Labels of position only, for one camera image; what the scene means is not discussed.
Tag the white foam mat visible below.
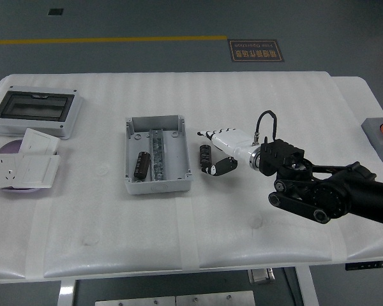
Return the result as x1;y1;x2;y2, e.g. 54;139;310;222
0;71;383;279

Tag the purple round plate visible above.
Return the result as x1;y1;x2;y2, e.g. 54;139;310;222
0;138;42;194

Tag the long brown cylindrical battery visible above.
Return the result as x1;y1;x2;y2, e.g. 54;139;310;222
133;150;151;179

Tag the grey metal plate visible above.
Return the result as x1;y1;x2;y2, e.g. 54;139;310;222
94;296;176;306
175;290;256;306

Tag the metal table bracket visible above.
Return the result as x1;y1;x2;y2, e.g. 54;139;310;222
248;268;275;284

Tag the white switch panel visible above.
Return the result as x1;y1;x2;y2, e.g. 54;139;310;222
11;154;61;189
19;127;60;156

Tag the white table leg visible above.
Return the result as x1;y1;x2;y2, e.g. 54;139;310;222
57;279;79;306
295;266;320;306

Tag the open grey junction box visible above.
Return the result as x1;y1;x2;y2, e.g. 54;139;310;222
124;115;193;195

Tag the short black cylindrical battery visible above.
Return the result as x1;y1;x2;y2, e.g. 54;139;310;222
199;143;213;167

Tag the metal mounting rail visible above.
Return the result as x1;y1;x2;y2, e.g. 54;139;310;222
149;128;167;182

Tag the brown floor sign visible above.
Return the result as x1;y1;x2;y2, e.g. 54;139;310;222
228;39;285;62

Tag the black table control panel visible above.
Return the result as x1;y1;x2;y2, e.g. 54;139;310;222
344;259;383;271

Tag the white socket panel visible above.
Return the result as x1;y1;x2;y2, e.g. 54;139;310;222
0;154;26;191

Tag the grey box with dark window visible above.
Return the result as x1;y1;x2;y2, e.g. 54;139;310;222
0;85;84;140

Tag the grey block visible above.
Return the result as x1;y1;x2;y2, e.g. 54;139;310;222
361;117;383;162

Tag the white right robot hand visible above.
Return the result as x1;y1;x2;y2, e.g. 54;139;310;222
197;127;255;177

